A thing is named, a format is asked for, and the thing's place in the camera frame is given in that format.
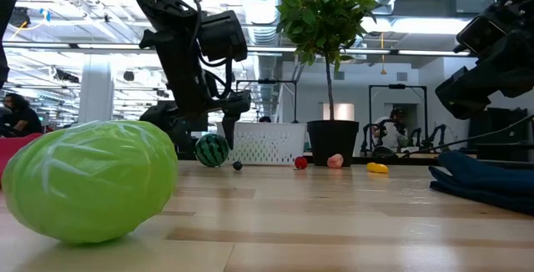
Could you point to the folded red cloth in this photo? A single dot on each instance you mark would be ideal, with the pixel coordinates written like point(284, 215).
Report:
point(10, 151)

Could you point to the white building column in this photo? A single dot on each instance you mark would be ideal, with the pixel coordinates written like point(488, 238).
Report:
point(96, 97)

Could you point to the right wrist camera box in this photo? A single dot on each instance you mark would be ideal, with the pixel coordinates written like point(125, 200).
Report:
point(480, 34)

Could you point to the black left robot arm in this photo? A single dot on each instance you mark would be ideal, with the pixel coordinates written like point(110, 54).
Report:
point(167, 21)

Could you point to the red toy cherry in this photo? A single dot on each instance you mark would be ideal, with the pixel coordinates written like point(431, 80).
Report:
point(300, 162)

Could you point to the large green toy cabbage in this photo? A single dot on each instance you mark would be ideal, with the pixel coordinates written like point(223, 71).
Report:
point(92, 180)

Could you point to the small pink toy fruit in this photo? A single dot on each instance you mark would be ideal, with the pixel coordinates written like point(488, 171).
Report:
point(335, 161)

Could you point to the black background cabinet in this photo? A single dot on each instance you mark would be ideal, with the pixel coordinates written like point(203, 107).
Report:
point(513, 147)

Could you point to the black background station frame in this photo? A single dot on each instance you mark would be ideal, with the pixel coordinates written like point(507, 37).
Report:
point(396, 86)

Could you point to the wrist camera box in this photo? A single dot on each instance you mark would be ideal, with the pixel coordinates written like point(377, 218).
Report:
point(480, 34)
point(223, 36)

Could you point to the striped green toy watermelon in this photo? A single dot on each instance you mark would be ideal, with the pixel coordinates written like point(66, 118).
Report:
point(212, 150)

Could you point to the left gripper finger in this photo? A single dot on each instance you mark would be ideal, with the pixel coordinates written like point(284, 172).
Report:
point(230, 130)

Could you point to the background black robot arm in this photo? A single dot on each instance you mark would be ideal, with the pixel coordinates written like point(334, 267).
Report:
point(369, 136)
point(434, 136)

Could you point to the person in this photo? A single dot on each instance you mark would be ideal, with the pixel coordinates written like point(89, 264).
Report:
point(23, 122)
point(390, 136)

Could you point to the folded dark blue cloth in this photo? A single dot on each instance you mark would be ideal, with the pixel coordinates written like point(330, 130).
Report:
point(484, 180)

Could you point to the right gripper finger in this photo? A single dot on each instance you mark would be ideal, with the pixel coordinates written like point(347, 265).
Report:
point(467, 94)

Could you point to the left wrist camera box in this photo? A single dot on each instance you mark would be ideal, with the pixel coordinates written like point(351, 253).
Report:
point(223, 36)

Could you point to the green plant in black pot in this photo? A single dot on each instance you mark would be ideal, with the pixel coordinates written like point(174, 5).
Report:
point(332, 142)

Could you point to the white perforated plastic basket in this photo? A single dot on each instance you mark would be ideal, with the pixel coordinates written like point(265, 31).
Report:
point(271, 144)

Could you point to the small dark toy blueberry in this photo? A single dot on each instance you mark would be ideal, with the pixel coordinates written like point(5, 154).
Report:
point(237, 165)

